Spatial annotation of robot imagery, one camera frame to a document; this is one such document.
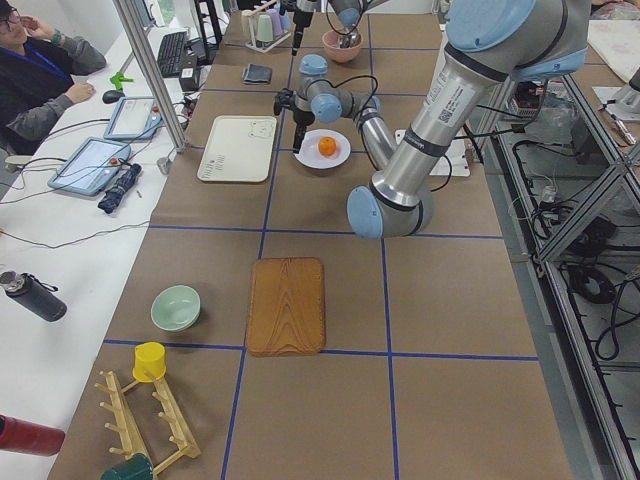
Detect wooden cup rack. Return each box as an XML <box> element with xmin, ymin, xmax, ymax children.
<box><xmin>94</xmin><ymin>370</ymin><xmax>202</xmax><ymax>479</ymax></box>

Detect red bottle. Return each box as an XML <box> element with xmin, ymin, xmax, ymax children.
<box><xmin>1</xmin><ymin>415</ymin><xmax>65</xmax><ymax>457</ymax></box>

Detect orange fruit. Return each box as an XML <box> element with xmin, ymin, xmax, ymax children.
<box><xmin>317</xmin><ymin>136</ymin><xmax>338</xmax><ymax>157</ymax></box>

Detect light green bowl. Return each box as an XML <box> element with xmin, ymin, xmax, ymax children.
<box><xmin>150</xmin><ymin>285</ymin><xmax>201</xmax><ymax>332</ymax></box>

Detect small metal cup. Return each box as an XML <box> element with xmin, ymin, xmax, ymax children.
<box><xmin>156</xmin><ymin>157</ymin><xmax>171</xmax><ymax>175</ymax></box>

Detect aluminium camera post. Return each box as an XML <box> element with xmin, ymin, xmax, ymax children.
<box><xmin>113</xmin><ymin>0</ymin><xmax>187</xmax><ymax>153</ymax></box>

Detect pink bowl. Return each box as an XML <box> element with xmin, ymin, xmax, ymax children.
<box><xmin>321</xmin><ymin>30</ymin><xmax>363</xmax><ymax>63</ymax></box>

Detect black computer mouse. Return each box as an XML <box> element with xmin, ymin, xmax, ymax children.
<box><xmin>102</xmin><ymin>90</ymin><xmax>125</xmax><ymax>105</ymax></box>

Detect folded grey cloth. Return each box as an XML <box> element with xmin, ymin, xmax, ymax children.
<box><xmin>242</xmin><ymin>64</ymin><xmax>273</xmax><ymax>85</ymax></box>

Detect black keyboard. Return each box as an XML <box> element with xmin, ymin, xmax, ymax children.
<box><xmin>156</xmin><ymin>31</ymin><xmax>188</xmax><ymax>78</ymax></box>

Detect far teach pendant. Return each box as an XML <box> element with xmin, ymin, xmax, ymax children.
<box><xmin>103</xmin><ymin>96</ymin><xmax>162</xmax><ymax>141</ymax></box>

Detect seated person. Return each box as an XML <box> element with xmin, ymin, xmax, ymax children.
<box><xmin>1</xmin><ymin>1</ymin><xmax>106</xmax><ymax>155</ymax></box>

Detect wooden cutting board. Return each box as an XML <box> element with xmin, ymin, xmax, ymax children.
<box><xmin>246</xmin><ymin>257</ymin><xmax>326</xmax><ymax>357</ymax></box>

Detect near teach pendant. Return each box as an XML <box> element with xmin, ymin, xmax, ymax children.
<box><xmin>47</xmin><ymin>137</ymin><xmax>131</xmax><ymax>197</ymax></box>

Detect black bottle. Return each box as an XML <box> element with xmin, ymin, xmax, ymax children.
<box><xmin>1</xmin><ymin>270</ymin><xmax>67</xmax><ymax>322</ymax></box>

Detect white round plate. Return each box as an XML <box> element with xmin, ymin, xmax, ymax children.
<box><xmin>294</xmin><ymin>129</ymin><xmax>351</xmax><ymax>170</ymax></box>

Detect dark green cup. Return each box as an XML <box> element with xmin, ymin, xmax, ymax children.
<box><xmin>99</xmin><ymin>453</ymin><xmax>154</xmax><ymax>480</ymax></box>

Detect white wire cup rack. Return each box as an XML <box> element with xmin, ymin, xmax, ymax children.
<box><xmin>244</xmin><ymin>31</ymin><xmax>292</xmax><ymax>53</ymax></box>

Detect folded dark blue umbrella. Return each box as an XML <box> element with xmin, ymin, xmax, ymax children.
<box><xmin>98</xmin><ymin>163</ymin><xmax>142</xmax><ymax>214</ymax></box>

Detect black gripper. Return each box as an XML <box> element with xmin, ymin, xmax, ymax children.
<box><xmin>273</xmin><ymin>88</ymin><xmax>314</xmax><ymax>153</ymax></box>
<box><xmin>291</xmin><ymin>9</ymin><xmax>313</xmax><ymax>55</ymax></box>

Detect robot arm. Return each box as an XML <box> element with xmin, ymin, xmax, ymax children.
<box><xmin>285</xmin><ymin>0</ymin><xmax>385</xmax><ymax>56</ymax></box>
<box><xmin>274</xmin><ymin>1</ymin><xmax>591</xmax><ymax>239</ymax></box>

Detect cream bear print tray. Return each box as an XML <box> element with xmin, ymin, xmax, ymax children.
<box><xmin>196</xmin><ymin>115</ymin><xmax>277</xmax><ymax>183</ymax></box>

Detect teach pendant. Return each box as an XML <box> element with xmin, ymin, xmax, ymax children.
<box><xmin>103</xmin><ymin>96</ymin><xmax>162</xmax><ymax>141</ymax></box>
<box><xmin>47</xmin><ymin>137</ymin><xmax>131</xmax><ymax>197</ymax></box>

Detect metal scoop in bowl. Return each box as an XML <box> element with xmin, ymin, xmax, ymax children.
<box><xmin>337</xmin><ymin>30</ymin><xmax>360</xmax><ymax>49</ymax></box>

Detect yellow cup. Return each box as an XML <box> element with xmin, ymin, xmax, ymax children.
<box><xmin>132</xmin><ymin>342</ymin><xmax>167</xmax><ymax>383</ymax></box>

